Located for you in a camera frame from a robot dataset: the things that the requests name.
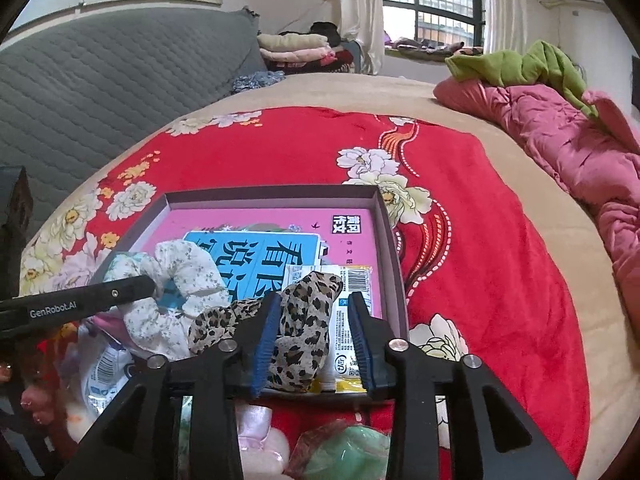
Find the stack of folded clothes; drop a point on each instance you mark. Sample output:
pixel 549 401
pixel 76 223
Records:
pixel 295 47

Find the black clothing pile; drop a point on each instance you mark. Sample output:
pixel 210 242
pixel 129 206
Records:
pixel 325 30

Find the green blanket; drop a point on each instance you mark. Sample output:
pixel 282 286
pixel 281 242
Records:
pixel 545 65

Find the blue book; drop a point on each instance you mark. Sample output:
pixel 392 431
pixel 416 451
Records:
pixel 280 255

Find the white curtain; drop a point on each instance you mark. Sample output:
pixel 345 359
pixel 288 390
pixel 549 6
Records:
pixel 505 5
pixel 360 10

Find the red floral blanket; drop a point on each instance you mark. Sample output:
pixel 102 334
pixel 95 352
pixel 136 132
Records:
pixel 500 260

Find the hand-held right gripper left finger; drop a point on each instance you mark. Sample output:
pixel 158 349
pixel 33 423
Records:
pixel 262 350

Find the black television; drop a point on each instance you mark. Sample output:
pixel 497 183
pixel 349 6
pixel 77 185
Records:
pixel 636 67

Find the grey quilted headboard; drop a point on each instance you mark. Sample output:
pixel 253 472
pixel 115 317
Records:
pixel 100 85

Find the grey chair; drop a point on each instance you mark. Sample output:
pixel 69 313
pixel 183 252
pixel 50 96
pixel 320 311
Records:
pixel 356 52

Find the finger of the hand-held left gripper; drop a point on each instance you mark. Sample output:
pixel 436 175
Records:
pixel 120 292

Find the yellow white packet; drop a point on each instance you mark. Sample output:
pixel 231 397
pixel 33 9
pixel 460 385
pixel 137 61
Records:
pixel 340 325

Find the pink quilt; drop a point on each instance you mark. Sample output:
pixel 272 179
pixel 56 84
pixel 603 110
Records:
pixel 550 130

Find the person's left hand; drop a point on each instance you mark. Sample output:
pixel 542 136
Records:
pixel 35 401

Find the pink book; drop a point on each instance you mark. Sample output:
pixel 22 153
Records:
pixel 250 220

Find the blue floral cloth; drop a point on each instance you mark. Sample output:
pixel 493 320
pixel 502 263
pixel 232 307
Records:
pixel 257 80

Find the dark cardboard box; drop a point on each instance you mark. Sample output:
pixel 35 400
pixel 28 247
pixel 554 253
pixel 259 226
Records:
pixel 275 195

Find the small white tissue pack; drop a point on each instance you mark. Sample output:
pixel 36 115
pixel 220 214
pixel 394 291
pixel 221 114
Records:
pixel 107 370

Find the white floral scrunchie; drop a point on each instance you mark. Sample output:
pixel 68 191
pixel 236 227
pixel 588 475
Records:
pixel 200 265

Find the green sponge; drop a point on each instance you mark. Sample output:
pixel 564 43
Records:
pixel 345 452

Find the leopard print scrunchie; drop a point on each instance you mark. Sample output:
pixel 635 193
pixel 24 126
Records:
pixel 300 330

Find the pink plush toy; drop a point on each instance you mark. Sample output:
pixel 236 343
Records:
pixel 262 450

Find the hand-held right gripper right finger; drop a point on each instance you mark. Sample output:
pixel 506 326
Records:
pixel 365 350

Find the dark patterned cloth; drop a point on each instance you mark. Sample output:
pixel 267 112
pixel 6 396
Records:
pixel 425 49

